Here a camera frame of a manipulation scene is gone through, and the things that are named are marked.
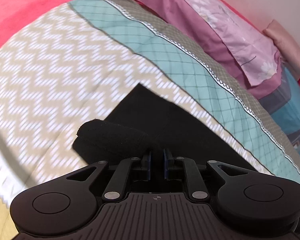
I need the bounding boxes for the chevron patterned quilt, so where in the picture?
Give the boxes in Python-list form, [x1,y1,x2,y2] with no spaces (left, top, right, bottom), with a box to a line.
[0,0,300,209]

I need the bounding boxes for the pink floral folded sheet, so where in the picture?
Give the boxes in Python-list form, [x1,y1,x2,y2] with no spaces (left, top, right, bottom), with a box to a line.
[136,0,282,99]

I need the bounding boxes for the teal grey striped bedding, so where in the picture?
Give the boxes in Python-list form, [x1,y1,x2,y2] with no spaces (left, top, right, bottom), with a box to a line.
[258,65,300,154]

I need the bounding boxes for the black pants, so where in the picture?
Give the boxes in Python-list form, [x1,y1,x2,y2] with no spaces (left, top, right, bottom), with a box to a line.
[72,85,253,170]

